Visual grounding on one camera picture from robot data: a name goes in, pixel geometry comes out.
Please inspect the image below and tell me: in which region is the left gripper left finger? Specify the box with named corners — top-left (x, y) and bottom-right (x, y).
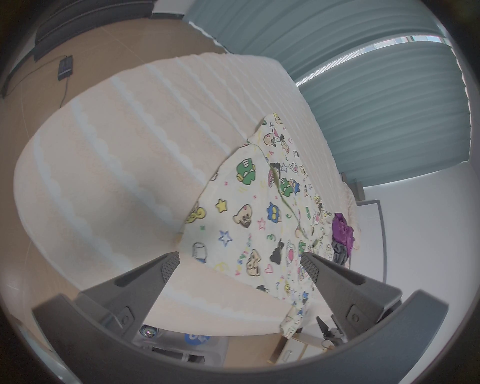
top-left (77, 251), bottom-right (181, 340)

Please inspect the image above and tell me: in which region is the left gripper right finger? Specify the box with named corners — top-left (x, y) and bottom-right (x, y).
top-left (299, 251), bottom-right (404, 343)

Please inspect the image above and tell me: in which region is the white printed pyjama garment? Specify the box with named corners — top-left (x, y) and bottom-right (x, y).
top-left (179, 112), bottom-right (334, 340)

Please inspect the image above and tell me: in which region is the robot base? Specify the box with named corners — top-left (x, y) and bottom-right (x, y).
top-left (133, 323), bottom-right (229, 368)

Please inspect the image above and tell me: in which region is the bed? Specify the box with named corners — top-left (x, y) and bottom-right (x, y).
top-left (13, 52), bottom-right (387, 338)

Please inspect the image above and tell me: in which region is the grey garment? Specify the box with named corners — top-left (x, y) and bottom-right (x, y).
top-left (331, 240), bottom-right (352, 265)

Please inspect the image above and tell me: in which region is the purple garment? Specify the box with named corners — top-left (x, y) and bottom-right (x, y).
top-left (332, 212), bottom-right (355, 259)

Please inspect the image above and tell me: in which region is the white wooden bedside table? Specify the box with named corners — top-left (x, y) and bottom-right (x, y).
top-left (268, 330), bottom-right (327, 366)

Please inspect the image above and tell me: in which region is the grey bedside table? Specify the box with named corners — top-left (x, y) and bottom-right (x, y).
top-left (349, 180), bottom-right (367, 205)

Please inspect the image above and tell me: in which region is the blue-green curtain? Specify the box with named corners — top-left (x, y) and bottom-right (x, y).
top-left (296, 39), bottom-right (472, 187)
top-left (184, 0), bottom-right (451, 81)

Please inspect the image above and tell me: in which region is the black power adapter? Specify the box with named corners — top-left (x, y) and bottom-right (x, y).
top-left (57, 55), bottom-right (74, 81)

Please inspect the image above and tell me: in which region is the black low furniture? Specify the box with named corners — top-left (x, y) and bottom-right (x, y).
top-left (34, 0), bottom-right (154, 62)

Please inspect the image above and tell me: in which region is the thin black cable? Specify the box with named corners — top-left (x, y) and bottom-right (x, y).
top-left (3, 59), bottom-right (70, 109)

